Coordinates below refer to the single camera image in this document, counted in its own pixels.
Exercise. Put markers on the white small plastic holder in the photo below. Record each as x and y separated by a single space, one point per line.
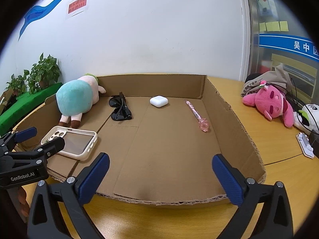
305 146

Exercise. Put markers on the green cloth covered bench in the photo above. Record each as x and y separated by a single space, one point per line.
24 105

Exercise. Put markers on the brown cardboard box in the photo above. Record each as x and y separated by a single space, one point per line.
161 156

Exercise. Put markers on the pink pen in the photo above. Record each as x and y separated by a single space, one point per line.
203 122

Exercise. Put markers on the white clear phone case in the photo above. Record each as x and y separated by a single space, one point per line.
78 143

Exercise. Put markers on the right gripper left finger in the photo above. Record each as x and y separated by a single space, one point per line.
46 220

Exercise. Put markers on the beige grey cloth bag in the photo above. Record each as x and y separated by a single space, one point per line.
279 78

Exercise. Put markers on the potted green plant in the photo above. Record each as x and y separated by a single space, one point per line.
43 73
17 84

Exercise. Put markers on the yellow sticky notes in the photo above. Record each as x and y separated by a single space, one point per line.
276 26

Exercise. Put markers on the pink plush pig toy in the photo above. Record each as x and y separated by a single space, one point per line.
271 102

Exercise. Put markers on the red wall notice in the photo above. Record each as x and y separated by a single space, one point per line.
76 6

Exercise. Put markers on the white panda plush toy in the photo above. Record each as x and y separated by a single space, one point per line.
306 119

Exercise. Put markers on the white earbuds case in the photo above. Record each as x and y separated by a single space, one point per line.
159 101

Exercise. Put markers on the person's left hand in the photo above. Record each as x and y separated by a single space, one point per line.
22 198

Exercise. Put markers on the green-haired pink plush doll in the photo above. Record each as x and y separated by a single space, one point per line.
76 98

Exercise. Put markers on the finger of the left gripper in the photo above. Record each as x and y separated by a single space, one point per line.
50 148
21 136

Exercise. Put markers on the black sunglasses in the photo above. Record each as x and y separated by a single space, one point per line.
121 111

